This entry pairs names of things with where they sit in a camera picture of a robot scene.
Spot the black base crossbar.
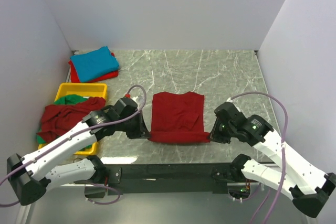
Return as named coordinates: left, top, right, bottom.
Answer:
left=72, top=163, right=262, bottom=198

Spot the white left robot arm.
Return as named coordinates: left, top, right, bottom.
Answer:
left=5, top=105, right=149, bottom=206

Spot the dark red t-shirt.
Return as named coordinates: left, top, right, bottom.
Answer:
left=40, top=96, right=106, bottom=143
left=149, top=92, right=210, bottom=145

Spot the green t-shirt in bin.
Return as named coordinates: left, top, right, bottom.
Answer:
left=36, top=93, right=91, bottom=143

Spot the folded bright red t-shirt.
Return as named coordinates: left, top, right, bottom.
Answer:
left=69, top=60, right=119, bottom=83

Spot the aluminium rail frame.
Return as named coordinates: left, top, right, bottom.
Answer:
left=14, top=163, right=320, bottom=224

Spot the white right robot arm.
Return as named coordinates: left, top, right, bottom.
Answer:
left=209, top=112, right=335, bottom=218

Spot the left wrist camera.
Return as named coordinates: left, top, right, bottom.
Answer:
left=113, top=93, right=138, bottom=119

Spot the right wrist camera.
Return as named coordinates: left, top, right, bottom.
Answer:
left=214, top=101, right=246, bottom=123

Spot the crumpled dark red t-shirt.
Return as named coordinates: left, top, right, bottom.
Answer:
left=40, top=96, right=106, bottom=143

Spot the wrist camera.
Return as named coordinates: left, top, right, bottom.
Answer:
left=113, top=93, right=138, bottom=119
left=214, top=101, right=246, bottom=123

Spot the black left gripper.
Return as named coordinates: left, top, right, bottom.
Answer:
left=118, top=109, right=151, bottom=138

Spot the yellow plastic bin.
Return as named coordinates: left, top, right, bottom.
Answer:
left=37, top=83, right=107, bottom=149

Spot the folded blue t-shirt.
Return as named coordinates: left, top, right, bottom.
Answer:
left=70, top=46, right=119, bottom=82

